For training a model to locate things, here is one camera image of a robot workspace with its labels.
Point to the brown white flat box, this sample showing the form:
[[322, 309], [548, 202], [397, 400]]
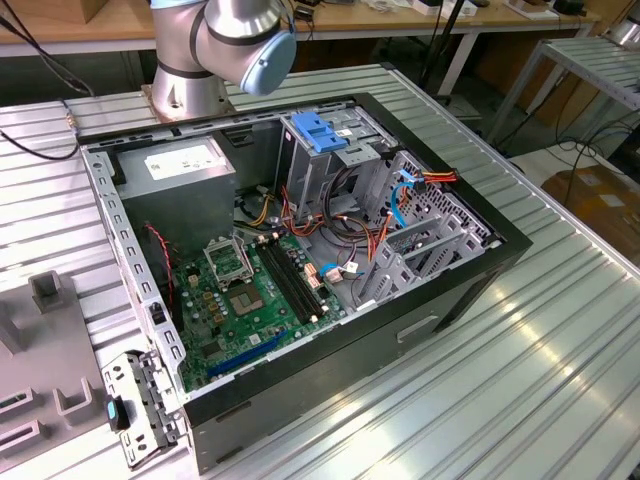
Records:
[[530, 7]]

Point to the grey metal drive cage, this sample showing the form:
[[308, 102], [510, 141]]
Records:
[[305, 175]]

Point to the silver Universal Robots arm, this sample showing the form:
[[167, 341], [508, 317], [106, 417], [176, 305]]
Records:
[[180, 50]]

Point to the brown cardboard box on desk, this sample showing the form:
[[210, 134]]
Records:
[[85, 9]]

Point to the blue expansion slot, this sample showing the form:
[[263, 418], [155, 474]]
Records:
[[250, 352]]

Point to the black RAM slot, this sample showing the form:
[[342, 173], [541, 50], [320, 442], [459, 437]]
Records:
[[285, 280], [296, 280]]

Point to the shiny silver cylinder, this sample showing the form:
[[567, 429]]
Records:
[[627, 32]]

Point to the green motherboard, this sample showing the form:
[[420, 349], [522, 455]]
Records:
[[235, 335]]

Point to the CPU socket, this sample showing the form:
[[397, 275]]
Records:
[[245, 300]]

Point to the blue plastic drive latch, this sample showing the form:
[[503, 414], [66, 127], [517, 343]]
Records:
[[315, 131]]

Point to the grey parts rack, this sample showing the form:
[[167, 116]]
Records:
[[50, 350]]

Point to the large brown cardboard box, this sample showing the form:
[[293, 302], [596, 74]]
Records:
[[600, 200]]

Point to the small white box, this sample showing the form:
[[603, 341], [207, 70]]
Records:
[[430, 7]]

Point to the grey metal disk bay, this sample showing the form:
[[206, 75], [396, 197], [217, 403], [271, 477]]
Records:
[[395, 270]]

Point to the black open PC case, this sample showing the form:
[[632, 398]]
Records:
[[325, 380]]

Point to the metal slot retainer bracket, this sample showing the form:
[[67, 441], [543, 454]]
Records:
[[145, 400]]

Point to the grey power supply unit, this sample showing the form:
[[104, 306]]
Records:
[[175, 200]]

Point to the black plastic case latch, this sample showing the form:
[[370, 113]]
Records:
[[157, 314]]

